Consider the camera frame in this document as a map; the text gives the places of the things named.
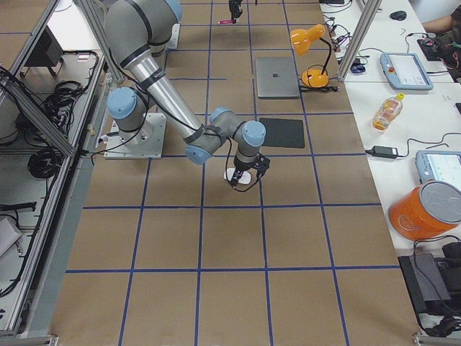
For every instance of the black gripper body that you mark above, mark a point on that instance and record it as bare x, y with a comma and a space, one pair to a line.
235, 6
240, 168

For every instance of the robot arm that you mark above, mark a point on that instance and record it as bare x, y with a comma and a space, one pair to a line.
132, 29

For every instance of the teach pendant tablet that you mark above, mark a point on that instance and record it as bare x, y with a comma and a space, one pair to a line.
439, 165
404, 71

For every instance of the pink marker pen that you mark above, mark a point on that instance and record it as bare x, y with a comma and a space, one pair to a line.
227, 22

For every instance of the black power adapter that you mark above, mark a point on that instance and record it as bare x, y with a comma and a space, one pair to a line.
385, 152

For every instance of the yellow drink bottle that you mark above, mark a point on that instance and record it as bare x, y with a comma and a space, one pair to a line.
388, 111

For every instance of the white computer mouse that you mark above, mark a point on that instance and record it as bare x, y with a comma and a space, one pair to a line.
245, 180

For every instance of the silver closed laptop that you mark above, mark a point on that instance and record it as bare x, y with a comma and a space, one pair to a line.
276, 78

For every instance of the orange bucket with lid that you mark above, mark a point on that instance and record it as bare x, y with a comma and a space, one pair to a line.
427, 211

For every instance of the black mousepad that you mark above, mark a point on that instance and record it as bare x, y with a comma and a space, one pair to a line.
283, 133

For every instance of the aluminium frame post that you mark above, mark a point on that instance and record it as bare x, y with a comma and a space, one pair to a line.
360, 31

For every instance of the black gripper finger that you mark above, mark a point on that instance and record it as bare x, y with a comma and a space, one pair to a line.
237, 174

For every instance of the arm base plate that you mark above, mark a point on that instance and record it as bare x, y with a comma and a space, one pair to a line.
148, 143
174, 39

